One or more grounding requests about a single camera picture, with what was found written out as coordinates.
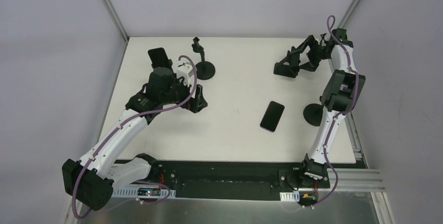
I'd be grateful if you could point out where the white cable duct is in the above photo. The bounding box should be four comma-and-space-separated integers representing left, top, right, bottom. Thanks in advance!
112, 185, 176, 199
279, 191, 300, 202

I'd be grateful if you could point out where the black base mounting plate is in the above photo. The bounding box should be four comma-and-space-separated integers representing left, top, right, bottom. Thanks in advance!
145, 160, 315, 201

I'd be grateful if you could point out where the black folding phone stand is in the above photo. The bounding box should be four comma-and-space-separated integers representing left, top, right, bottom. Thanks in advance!
273, 51, 300, 78

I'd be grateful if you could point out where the black round-base phone stand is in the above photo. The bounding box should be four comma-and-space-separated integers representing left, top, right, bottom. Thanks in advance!
191, 37, 216, 80

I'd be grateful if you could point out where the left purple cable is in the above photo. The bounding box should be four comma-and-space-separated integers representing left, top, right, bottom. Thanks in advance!
71, 55, 199, 220

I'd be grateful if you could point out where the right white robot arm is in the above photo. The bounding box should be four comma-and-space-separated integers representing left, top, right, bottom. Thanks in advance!
291, 28, 366, 187

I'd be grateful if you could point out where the right black round-base stand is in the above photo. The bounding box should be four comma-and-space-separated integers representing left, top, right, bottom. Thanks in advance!
302, 103, 324, 127

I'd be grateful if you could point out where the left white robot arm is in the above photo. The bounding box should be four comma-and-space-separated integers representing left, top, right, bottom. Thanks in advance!
62, 63, 207, 213

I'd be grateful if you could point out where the black phone on stand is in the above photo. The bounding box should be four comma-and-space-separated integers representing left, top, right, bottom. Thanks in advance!
147, 48, 172, 70

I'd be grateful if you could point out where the right white cable duct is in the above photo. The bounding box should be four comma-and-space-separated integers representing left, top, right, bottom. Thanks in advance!
279, 191, 300, 202

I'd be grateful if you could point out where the left white cable duct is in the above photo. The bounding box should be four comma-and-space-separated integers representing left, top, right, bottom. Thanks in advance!
112, 185, 176, 199

